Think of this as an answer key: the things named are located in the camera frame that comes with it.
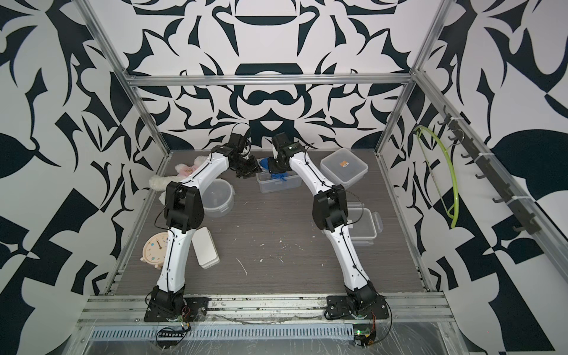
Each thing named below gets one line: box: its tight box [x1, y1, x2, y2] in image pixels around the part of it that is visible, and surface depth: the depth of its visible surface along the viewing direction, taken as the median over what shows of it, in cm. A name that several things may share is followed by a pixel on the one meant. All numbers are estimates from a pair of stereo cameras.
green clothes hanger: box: [414, 125, 460, 230], surface depth 73 cm
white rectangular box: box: [191, 226, 220, 270], surface depth 83 cm
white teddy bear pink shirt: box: [149, 155, 210, 205], surface depth 101 cm
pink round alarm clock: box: [139, 231, 169, 269], surface depth 87 cm
